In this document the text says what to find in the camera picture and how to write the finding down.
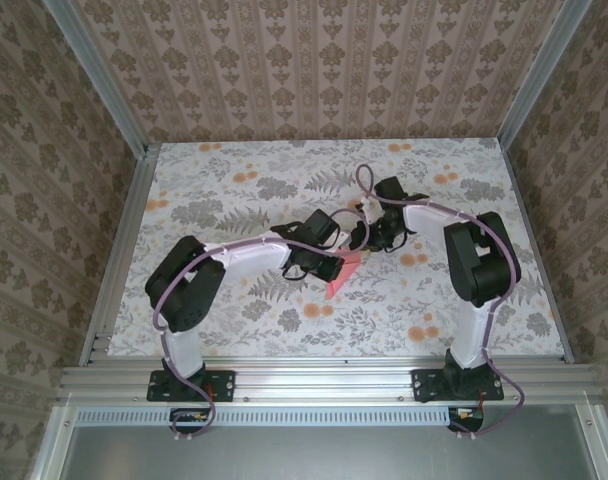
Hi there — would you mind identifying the floral patterned table cover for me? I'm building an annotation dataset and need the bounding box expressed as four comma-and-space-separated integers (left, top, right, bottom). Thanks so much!
106, 140, 568, 359

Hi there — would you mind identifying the grey metal panel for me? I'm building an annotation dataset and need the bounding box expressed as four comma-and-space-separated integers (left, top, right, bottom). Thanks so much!
31, 404, 608, 480

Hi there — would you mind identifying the black connector board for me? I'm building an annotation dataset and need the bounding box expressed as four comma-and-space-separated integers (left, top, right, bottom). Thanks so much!
169, 407, 215, 435
446, 405, 485, 434

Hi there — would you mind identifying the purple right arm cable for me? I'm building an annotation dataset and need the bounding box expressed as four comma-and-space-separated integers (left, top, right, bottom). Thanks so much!
354, 163, 528, 441

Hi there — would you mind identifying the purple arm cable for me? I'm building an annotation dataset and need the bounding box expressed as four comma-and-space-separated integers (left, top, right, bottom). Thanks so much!
153, 207, 371, 444
354, 163, 528, 441

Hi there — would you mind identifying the long aluminium frame rail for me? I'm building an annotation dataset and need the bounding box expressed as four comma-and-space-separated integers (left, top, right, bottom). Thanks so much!
56, 363, 603, 404

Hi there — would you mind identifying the grey slotted cable duct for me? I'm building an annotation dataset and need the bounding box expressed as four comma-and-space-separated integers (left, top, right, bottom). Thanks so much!
76, 407, 453, 425

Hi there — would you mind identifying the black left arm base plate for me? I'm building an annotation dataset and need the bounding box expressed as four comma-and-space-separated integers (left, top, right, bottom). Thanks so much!
146, 368, 237, 403

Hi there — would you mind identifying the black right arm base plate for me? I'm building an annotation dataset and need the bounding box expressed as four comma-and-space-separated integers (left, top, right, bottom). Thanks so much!
410, 368, 505, 404

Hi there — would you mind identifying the aluminium side rail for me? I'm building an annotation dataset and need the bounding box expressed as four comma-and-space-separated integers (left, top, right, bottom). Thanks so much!
78, 144, 160, 366
498, 142, 575, 364

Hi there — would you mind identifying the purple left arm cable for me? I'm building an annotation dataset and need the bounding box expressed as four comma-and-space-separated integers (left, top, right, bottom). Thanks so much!
153, 207, 371, 444

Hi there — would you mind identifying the aluminium corner post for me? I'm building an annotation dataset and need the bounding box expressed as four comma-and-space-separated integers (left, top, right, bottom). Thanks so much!
496, 0, 583, 146
46, 0, 153, 156

